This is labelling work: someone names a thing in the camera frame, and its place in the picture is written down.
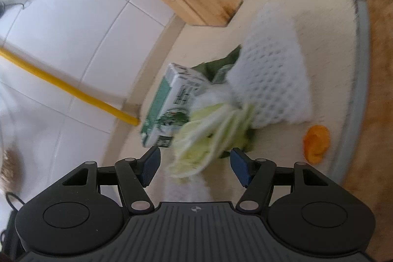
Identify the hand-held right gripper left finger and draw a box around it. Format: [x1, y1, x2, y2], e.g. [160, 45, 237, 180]
[61, 146, 162, 214]

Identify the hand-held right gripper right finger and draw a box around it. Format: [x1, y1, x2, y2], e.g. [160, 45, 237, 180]
[230, 148, 330, 214]

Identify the pale napa cabbage bunch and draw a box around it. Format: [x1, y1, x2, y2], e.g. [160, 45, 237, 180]
[167, 104, 257, 186]

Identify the white foam net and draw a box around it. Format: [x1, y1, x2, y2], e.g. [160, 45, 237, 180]
[229, 1, 312, 129]

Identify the green and white carton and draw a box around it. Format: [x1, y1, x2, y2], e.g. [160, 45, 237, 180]
[140, 62, 212, 149]

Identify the orange peel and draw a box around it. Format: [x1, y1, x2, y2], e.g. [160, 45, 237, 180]
[302, 125, 331, 164]

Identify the large dark green leaf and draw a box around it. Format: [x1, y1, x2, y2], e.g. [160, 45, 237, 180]
[192, 45, 255, 158]

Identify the yellow pipe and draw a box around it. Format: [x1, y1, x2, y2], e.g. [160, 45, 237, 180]
[0, 47, 140, 127]

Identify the brown woven straw object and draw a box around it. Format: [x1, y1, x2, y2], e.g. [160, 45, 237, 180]
[0, 147, 25, 196]

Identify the wooden cutting board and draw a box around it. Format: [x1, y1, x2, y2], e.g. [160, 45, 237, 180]
[339, 0, 393, 213]

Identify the black cable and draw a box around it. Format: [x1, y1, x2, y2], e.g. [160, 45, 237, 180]
[5, 193, 27, 213]

